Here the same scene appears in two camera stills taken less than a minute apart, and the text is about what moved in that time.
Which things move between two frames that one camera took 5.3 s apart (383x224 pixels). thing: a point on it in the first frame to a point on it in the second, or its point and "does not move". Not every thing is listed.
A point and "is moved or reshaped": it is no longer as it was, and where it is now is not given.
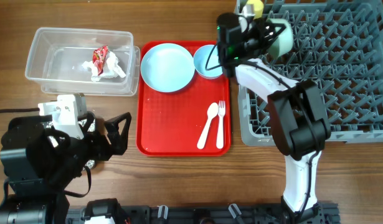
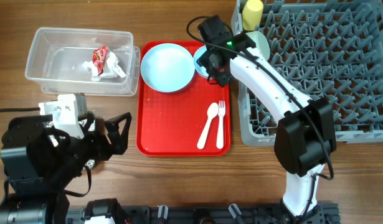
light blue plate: x=167 y=67 does not move
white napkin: x=112 y=69 does not move
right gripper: x=261 y=29 to x=222 y=78
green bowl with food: x=283 y=43 is moved or reshaped
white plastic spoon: x=212 y=111 does not move
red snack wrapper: x=99 y=56 does not move
